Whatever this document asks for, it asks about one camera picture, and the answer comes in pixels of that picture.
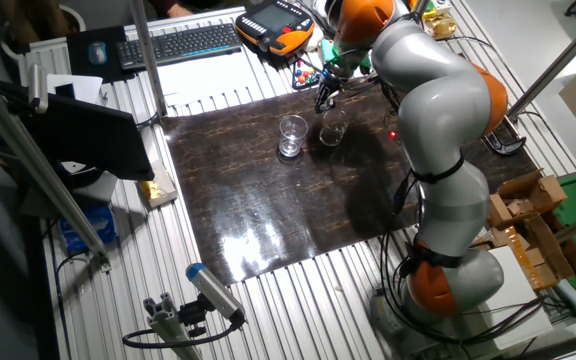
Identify short aluminium profile stub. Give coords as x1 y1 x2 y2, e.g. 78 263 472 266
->
142 292 204 360

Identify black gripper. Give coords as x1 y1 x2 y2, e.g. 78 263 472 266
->
314 71 344 115

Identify billiard ball triangle toy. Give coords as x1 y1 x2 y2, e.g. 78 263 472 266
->
291 58 325 91

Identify gold metallic object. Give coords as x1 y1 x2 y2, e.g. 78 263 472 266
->
422 12 458 40

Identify black camera cable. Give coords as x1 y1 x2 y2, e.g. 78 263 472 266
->
121 313 245 350

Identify white base platform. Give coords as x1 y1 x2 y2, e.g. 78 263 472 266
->
487 244 554 351

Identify green silver camera mount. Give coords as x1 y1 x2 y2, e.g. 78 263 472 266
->
320 38 373 79

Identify grey computer mouse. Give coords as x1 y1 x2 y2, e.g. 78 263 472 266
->
87 40 108 67

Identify person hand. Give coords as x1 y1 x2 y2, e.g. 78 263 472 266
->
166 2 194 19

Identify black mouse pad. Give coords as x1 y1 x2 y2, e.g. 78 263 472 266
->
65 24 135 84

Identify small white paper sheet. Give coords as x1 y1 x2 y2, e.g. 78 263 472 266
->
46 73 104 105

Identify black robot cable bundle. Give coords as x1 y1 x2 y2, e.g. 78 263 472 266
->
337 74 549 346

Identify black monitor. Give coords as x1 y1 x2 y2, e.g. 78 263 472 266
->
0 78 155 182

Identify blue tissue pack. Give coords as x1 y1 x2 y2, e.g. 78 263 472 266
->
58 205 118 254

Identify orange black teach pendant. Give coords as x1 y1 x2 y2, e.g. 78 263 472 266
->
234 0 316 56

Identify black clamp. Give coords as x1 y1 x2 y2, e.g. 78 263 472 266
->
481 115 528 156

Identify upright aluminium post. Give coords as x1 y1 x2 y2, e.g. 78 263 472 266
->
127 0 168 117

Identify silver camera blue cap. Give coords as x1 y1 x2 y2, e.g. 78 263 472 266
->
185 262 247 324

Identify clear ribbed plastic cup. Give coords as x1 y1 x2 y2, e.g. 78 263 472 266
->
278 114 310 159

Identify black computer keyboard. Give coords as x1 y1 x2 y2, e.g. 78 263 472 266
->
115 22 244 70

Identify dark marble pattern mat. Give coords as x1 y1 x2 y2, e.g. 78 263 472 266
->
160 82 539 286

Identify clear glass beaker cup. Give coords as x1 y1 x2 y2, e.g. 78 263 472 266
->
319 108 350 148

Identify long slanted aluminium bar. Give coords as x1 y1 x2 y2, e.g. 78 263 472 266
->
0 69 112 271

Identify white round bucket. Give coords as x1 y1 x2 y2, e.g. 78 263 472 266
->
0 3 87 64

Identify small silver camera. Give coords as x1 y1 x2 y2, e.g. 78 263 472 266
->
27 63 49 114

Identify cardboard box pile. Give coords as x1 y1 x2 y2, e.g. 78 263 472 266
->
470 169 576 294

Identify large white paper sheet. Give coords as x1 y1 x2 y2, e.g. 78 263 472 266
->
156 48 269 107

